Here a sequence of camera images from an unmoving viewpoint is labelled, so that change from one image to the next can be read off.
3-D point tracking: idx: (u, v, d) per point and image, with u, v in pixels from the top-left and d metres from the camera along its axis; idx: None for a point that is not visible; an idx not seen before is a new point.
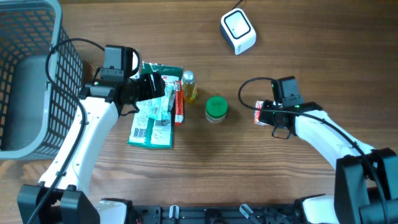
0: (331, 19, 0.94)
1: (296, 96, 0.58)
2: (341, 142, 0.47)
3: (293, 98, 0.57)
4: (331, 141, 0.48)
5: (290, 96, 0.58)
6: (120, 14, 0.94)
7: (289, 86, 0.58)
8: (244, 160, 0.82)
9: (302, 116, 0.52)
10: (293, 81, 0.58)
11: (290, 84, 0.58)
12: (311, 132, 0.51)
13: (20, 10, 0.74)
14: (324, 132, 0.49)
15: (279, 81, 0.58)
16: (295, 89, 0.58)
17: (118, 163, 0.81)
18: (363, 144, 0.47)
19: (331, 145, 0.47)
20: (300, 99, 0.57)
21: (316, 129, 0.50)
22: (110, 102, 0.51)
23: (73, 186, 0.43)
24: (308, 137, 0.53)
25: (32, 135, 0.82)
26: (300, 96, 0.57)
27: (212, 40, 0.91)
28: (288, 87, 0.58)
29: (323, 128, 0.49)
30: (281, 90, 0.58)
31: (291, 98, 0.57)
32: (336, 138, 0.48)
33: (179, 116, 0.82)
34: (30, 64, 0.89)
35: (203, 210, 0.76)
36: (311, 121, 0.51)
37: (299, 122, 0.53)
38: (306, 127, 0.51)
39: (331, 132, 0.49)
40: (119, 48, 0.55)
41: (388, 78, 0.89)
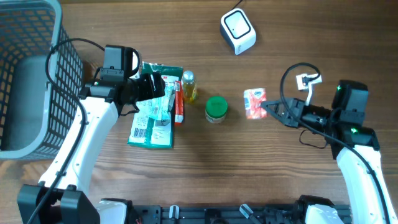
0: (331, 19, 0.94)
1: (359, 112, 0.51)
2: (377, 210, 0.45)
3: (354, 115, 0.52)
4: (369, 200, 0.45)
5: (352, 111, 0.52)
6: (120, 14, 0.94)
7: (358, 99, 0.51)
8: (244, 160, 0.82)
9: (353, 154, 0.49)
10: (365, 95, 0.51)
11: (360, 98, 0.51)
12: (352, 174, 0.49)
13: (20, 10, 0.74)
14: (367, 185, 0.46)
15: (351, 89, 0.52)
16: (362, 106, 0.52)
17: (118, 163, 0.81)
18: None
19: (366, 206, 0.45)
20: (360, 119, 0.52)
21: (358, 174, 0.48)
22: (110, 102, 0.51)
23: (73, 186, 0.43)
24: (345, 174, 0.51)
25: (32, 135, 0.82)
26: (363, 114, 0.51)
27: (212, 40, 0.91)
28: (356, 101, 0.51)
29: (366, 180, 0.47)
30: (346, 99, 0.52)
31: (352, 114, 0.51)
32: (375, 202, 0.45)
33: (179, 116, 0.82)
34: (30, 64, 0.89)
35: (203, 210, 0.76)
36: (359, 163, 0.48)
37: (346, 156, 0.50)
38: (350, 166, 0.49)
39: (372, 190, 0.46)
40: (119, 48, 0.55)
41: (388, 78, 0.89)
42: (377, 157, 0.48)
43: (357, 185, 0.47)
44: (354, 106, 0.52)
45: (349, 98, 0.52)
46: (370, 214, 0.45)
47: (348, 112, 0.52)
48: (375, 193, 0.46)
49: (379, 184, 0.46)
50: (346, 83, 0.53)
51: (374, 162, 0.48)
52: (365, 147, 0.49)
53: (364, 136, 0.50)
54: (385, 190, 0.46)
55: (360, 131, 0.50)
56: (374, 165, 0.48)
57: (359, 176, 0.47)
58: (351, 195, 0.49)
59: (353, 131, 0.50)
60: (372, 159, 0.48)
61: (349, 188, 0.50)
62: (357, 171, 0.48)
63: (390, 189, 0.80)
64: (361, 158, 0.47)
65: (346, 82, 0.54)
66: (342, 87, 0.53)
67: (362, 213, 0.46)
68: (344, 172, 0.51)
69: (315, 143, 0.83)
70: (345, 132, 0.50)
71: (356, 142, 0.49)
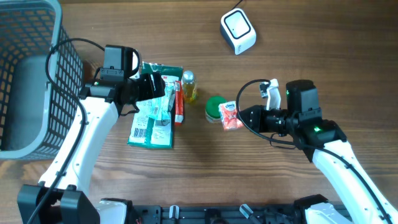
0: (331, 19, 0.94)
1: (314, 109, 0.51)
2: (369, 203, 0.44)
3: (311, 113, 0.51)
4: (357, 196, 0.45)
5: (308, 110, 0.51)
6: (119, 14, 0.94)
7: (311, 99, 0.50)
8: (244, 160, 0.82)
9: (326, 154, 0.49)
10: (314, 92, 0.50)
11: (313, 96, 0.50)
12: (333, 172, 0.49)
13: (20, 10, 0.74)
14: (351, 180, 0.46)
15: (301, 92, 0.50)
16: (315, 102, 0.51)
17: (118, 163, 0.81)
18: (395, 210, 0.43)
19: (358, 203, 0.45)
20: (318, 113, 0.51)
21: (338, 171, 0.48)
22: (110, 102, 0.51)
23: (73, 186, 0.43)
24: (327, 175, 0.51)
25: (32, 135, 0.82)
26: (318, 109, 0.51)
27: (212, 40, 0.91)
28: (309, 100, 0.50)
29: (348, 175, 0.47)
30: (298, 102, 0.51)
31: (309, 113, 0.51)
32: (364, 195, 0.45)
33: (179, 116, 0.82)
34: (30, 64, 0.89)
35: (203, 210, 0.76)
36: (334, 160, 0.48)
37: (320, 157, 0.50)
38: (328, 165, 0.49)
39: (357, 183, 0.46)
40: (119, 48, 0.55)
41: (388, 78, 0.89)
42: (348, 147, 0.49)
43: (342, 183, 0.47)
44: (309, 105, 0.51)
45: (301, 100, 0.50)
46: (365, 210, 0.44)
47: (305, 112, 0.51)
48: (361, 186, 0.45)
49: (360, 175, 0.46)
50: (293, 88, 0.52)
51: (347, 154, 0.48)
52: (333, 142, 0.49)
53: (328, 132, 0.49)
54: (367, 179, 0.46)
55: (323, 129, 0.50)
56: (349, 157, 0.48)
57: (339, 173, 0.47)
58: (341, 195, 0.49)
59: (316, 130, 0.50)
60: (346, 152, 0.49)
61: (336, 187, 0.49)
62: (335, 168, 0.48)
63: (390, 189, 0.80)
64: (334, 155, 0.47)
65: (292, 86, 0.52)
66: (290, 91, 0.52)
67: (357, 212, 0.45)
68: (326, 172, 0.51)
69: None
70: (310, 134, 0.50)
71: (324, 141, 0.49)
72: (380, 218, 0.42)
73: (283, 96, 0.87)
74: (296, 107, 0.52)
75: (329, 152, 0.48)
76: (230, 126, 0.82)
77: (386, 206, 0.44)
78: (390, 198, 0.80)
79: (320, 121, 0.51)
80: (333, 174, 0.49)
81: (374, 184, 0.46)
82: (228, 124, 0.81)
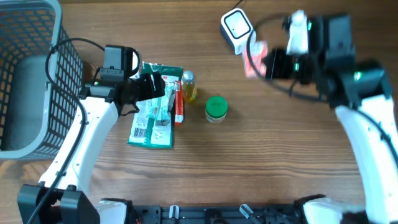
0: None
1: (346, 46, 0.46)
2: (393, 188, 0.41)
3: (341, 52, 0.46)
4: (384, 176, 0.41)
5: (337, 46, 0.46)
6: (120, 14, 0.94)
7: (338, 33, 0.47)
8: (244, 160, 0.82)
9: (362, 118, 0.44)
10: (344, 25, 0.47)
11: (341, 30, 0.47)
12: (360, 137, 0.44)
13: (20, 10, 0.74)
14: (382, 153, 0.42)
15: (329, 23, 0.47)
16: (347, 38, 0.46)
17: (118, 163, 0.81)
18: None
19: (383, 178, 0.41)
20: (350, 51, 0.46)
21: (369, 139, 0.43)
22: (110, 102, 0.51)
23: (73, 186, 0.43)
24: (352, 137, 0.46)
25: (32, 135, 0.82)
26: (351, 46, 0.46)
27: (212, 40, 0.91)
28: (336, 35, 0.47)
29: (380, 149, 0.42)
30: (325, 38, 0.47)
31: (339, 51, 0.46)
32: (392, 173, 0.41)
33: (179, 116, 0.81)
34: (30, 64, 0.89)
35: (203, 210, 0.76)
36: (369, 126, 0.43)
37: (352, 119, 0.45)
38: (360, 132, 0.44)
39: (387, 161, 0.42)
40: (119, 48, 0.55)
41: (388, 78, 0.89)
42: (390, 114, 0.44)
43: (370, 157, 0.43)
44: (339, 40, 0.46)
45: (329, 33, 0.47)
46: (388, 188, 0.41)
47: (335, 49, 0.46)
48: (391, 165, 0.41)
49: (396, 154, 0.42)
50: (320, 21, 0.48)
51: (385, 121, 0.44)
52: (370, 99, 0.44)
53: (369, 74, 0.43)
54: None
55: (364, 70, 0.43)
56: (386, 127, 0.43)
57: (371, 146, 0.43)
58: (361, 166, 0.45)
59: (355, 74, 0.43)
60: (385, 121, 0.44)
61: (359, 157, 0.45)
62: (368, 134, 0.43)
63: None
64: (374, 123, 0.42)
65: (318, 20, 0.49)
66: (316, 27, 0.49)
67: (377, 191, 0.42)
68: (352, 134, 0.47)
69: (315, 143, 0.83)
70: (344, 74, 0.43)
71: (361, 90, 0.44)
72: None
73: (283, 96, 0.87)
74: (322, 45, 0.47)
75: (368, 117, 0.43)
76: (252, 73, 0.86)
77: None
78: None
79: (353, 60, 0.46)
80: (362, 140, 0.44)
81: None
82: (250, 71, 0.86)
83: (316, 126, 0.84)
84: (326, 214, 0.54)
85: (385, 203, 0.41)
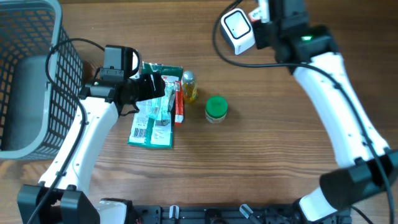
0: (331, 19, 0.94)
1: (300, 13, 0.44)
2: (353, 129, 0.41)
3: (295, 18, 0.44)
4: (342, 121, 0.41)
5: (291, 14, 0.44)
6: (120, 14, 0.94)
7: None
8: (244, 160, 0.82)
9: (313, 71, 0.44)
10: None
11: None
12: (317, 93, 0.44)
13: (20, 11, 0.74)
14: (337, 102, 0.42)
15: None
16: (300, 4, 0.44)
17: (118, 163, 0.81)
18: (377, 136, 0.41)
19: (342, 125, 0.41)
20: (303, 17, 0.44)
21: (324, 91, 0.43)
22: (109, 102, 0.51)
23: (73, 186, 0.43)
24: (311, 94, 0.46)
25: (32, 135, 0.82)
26: (305, 13, 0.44)
27: (212, 40, 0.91)
28: (291, 1, 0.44)
29: (335, 97, 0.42)
30: (281, 6, 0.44)
31: (294, 18, 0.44)
32: (349, 118, 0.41)
33: (179, 116, 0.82)
34: (30, 64, 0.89)
35: (203, 210, 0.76)
36: (321, 79, 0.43)
37: (307, 76, 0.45)
38: (314, 84, 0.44)
39: (342, 106, 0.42)
40: (119, 48, 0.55)
41: (388, 79, 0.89)
42: (338, 64, 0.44)
43: (327, 105, 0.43)
44: (292, 8, 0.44)
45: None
46: (349, 134, 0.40)
47: (288, 17, 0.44)
48: (347, 109, 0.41)
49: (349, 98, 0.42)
50: None
51: (336, 71, 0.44)
52: (322, 56, 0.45)
53: (319, 40, 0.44)
54: (356, 102, 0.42)
55: (313, 37, 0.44)
56: (336, 76, 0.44)
57: (326, 94, 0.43)
58: (324, 120, 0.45)
59: (306, 39, 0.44)
60: (336, 71, 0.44)
61: (319, 109, 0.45)
62: (323, 88, 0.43)
63: None
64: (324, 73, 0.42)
65: None
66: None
67: (339, 137, 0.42)
68: (310, 92, 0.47)
69: (316, 143, 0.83)
70: (299, 43, 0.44)
71: (312, 51, 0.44)
72: (363, 144, 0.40)
73: (283, 96, 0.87)
74: (278, 12, 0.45)
75: (318, 69, 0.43)
76: None
77: (369, 130, 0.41)
78: None
79: (306, 27, 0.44)
80: (319, 94, 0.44)
81: (360, 106, 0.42)
82: None
83: (316, 126, 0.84)
84: (316, 203, 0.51)
85: (347, 145, 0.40)
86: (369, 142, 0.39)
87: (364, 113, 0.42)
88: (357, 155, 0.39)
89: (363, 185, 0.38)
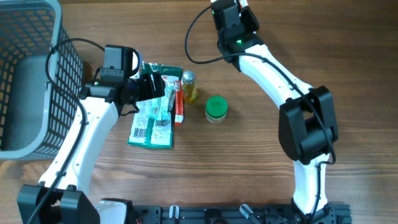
0: (331, 20, 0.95)
1: (237, 25, 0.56)
2: (282, 83, 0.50)
3: (234, 29, 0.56)
4: (273, 81, 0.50)
5: (232, 27, 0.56)
6: (120, 14, 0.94)
7: (232, 15, 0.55)
8: (244, 160, 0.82)
9: (245, 56, 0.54)
10: (235, 8, 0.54)
11: (234, 12, 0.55)
12: (254, 71, 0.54)
13: (20, 10, 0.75)
14: (268, 71, 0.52)
15: (224, 11, 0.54)
16: (237, 17, 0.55)
17: (118, 163, 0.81)
18: (302, 83, 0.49)
19: (273, 85, 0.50)
20: (240, 27, 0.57)
21: (258, 68, 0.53)
22: (110, 102, 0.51)
23: (73, 186, 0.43)
24: (252, 76, 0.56)
25: (32, 135, 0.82)
26: (240, 24, 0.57)
27: (212, 40, 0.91)
28: (231, 16, 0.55)
29: (265, 68, 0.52)
30: (222, 19, 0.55)
31: (234, 29, 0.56)
32: (278, 78, 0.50)
33: (179, 116, 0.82)
34: (30, 64, 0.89)
35: (203, 210, 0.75)
36: (254, 60, 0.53)
37: (244, 62, 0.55)
38: (250, 66, 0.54)
39: (271, 71, 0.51)
40: (119, 48, 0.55)
41: (388, 78, 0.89)
42: (264, 49, 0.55)
43: (261, 76, 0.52)
44: (232, 22, 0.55)
45: (225, 18, 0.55)
46: (279, 88, 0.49)
47: (229, 29, 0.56)
48: (275, 73, 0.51)
49: (275, 65, 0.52)
50: (217, 7, 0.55)
51: (263, 53, 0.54)
52: (253, 47, 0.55)
53: (249, 41, 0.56)
54: (280, 67, 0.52)
55: (244, 40, 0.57)
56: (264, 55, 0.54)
57: (257, 68, 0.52)
58: (265, 89, 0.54)
59: (239, 42, 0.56)
60: (263, 52, 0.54)
61: (262, 84, 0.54)
62: (255, 66, 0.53)
63: (390, 189, 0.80)
64: (253, 55, 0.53)
65: (216, 6, 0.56)
66: (215, 10, 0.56)
67: (275, 93, 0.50)
68: (250, 75, 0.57)
69: None
70: (234, 46, 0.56)
71: (245, 47, 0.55)
72: (291, 91, 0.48)
73: None
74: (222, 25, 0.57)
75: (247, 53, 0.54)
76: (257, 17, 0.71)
77: (295, 81, 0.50)
78: (390, 198, 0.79)
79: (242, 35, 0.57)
80: (255, 72, 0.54)
81: (285, 70, 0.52)
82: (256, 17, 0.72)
83: None
84: (299, 180, 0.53)
85: (280, 95, 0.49)
86: (294, 86, 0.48)
87: (290, 72, 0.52)
88: (288, 97, 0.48)
89: (297, 123, 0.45)
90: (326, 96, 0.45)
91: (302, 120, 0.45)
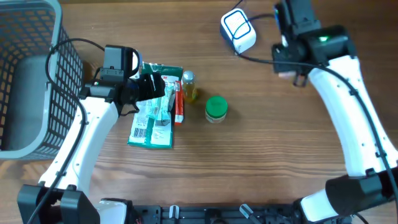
0: (331, 20, 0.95)
1: (310, 20, 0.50)
2: (367, 139, 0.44)
3: (307, 24, 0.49)
4: (356, 129, 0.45)
5: (302, 20, 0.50)
6: (120, 14, 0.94)
7: (306, 7, 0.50)
8: (244, 160, 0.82)
9: (330, 76, 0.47)
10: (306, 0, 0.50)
11: (305, 5, 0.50)
12: (330, 94, 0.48)
13: (20, 10, 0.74)
14: (352, 108, 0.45)
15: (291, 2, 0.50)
16: (310, 12, 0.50)
17: (118, 163, 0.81)
18: (390, 149, 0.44)
19: (357, 136, 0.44)
20: (314, 24, 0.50)
21: (341, 99, 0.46)
22: (110, 102, 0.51)
23: (73, 186, 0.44)
24: (325, 98, 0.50)
25: (32, 135, 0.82)
26: (315, 20, 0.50)
27: (211, 40, 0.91)
28: (302, 9, 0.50)
29: (351, 104, 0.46)
30: (291, 13, 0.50)
31: (306, 23, 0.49)
32: (364, 127, 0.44)
33: (179, 116, 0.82)
34: (30, 64, 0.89)
35: (203, 210, 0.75)
36: (337, 83, 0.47)
37: (323, 79, 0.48)
38: (331, 89, 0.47)
39: (358, 112, 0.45)
40: (119, 48, 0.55)
41: (388, 78, 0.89)
42: (356, 68, 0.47)
43: (342, 112, 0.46)
44: (303, 15, 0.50)
45: (294, 10, 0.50)
46: (362, 145, 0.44)
47: (300, 22, 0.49)
48: (361, 115, 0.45)
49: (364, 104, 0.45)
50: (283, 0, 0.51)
51: (353, 76, 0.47)
52: (340, 58, 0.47)
53: (337, 39, 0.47)
54: (370, 108, 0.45)
55: (331, 37, 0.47)
56: (354, 81, 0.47)
57: (342, 103, 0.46)
58: (336, 122, 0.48)
59: (323, 40, 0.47)
60: (355, 75, 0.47)
61: (333, 114, 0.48)
62: (337, 93, 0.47)
63: None
64: (341, 78, 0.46)
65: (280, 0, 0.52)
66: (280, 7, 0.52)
67: (352, 142, 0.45)
68: (323, 95, 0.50)
69: (316, 143, 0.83)
70: (314, 44, 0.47)
71: (328, 50, 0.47)
72: (375, 154, 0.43)
73: (283, 96, 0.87)
74: (288, 19, 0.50)
75: (334, 74, 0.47)
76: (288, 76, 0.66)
77: (382, 140, 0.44)
78: None
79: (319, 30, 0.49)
80: (334, 99, 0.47)
81: (374, 113, 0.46)
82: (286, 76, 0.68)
83: (315, 126, 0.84)
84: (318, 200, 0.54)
85: (359, 154, 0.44)
86: (382, 154, 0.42)
87: (379, 125, 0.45)
88: (370, 166, 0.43)
89: (370, 197, 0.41)
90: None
91: (375, 196, 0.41)
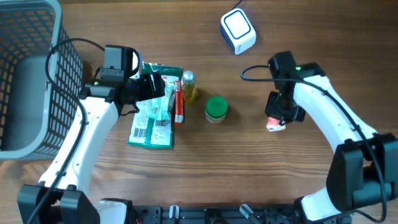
0: (331, 20, 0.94)
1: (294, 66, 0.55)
2: (342, 121, 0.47)
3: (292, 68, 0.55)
4: (332, 117, 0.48)
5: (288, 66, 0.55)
6: (120, 14, 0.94)
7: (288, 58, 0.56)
8: (244, 160, 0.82)
9: (303, 85, 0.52)
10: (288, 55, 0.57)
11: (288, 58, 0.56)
12: (309, 101, 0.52)
13: (20, 11, 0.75)
14: (326, 105, 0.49)
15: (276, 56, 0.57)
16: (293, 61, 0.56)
17: (118, 163, 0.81)
18: (365, 126, 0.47)
19: (333, 123, 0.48)
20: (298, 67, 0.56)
21: (316, 100, 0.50)
22: (110, 102, 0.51)
23: (73, 186, 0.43)
24: (306, 107, 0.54)
25: (31, 135, 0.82)
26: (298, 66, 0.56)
27: (211, 40, 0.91)
28: (285, 59, 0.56)
29: (324, 101, 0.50)
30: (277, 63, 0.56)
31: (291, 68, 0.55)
32: (338, 114, 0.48)
33: (179, 116, 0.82)
34: (30, 64, 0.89)
35: (203, 210, 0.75)
36: (311, 89, 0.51)
37: (300, 91, 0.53)
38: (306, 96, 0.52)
39: (331, 106, 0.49)
40: (119, 48, 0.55)
41: (388, 78, 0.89)
42: (326, 81, 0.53)
43: (320, 111, 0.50)
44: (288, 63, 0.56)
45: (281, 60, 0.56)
46: (338, 125, 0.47)
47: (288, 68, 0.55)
48: (335, 108, 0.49)
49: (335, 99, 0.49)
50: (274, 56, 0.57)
51: (324, 84, 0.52)
52: (313, 77, 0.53)
53: (309, 71, 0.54)
54: (341, 101, 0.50)
55: (303, 68, 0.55)
56: (326, 88, 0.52)
57: (317, 101, 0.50)
58: (319, 123, 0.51)
59: (298, 69, 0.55)
60: (325, 85, 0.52)
61: (315, 116, 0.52)
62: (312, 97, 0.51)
63: None
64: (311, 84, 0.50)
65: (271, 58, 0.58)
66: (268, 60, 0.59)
67: (332, 129, 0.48)
68: (306, 107, 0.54)
69: (316, 143, 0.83)
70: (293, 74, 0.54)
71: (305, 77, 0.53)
72: (352, 131, 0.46)
73: None
74: (277, 66, 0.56)
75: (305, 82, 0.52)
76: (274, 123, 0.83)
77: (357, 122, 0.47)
78: None
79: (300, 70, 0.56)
80: (311, 104, 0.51)
81: (347, 107, 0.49)
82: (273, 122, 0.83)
83: (315, 126, 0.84)
84: (318, 200, 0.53)
85: (340, 134, 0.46)
86: (357, 128, 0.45)
87: (352, 112, 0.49)
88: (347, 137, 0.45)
89: (354, 165, 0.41)
90: (393, 146, 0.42)
91: (359, 168, 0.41)
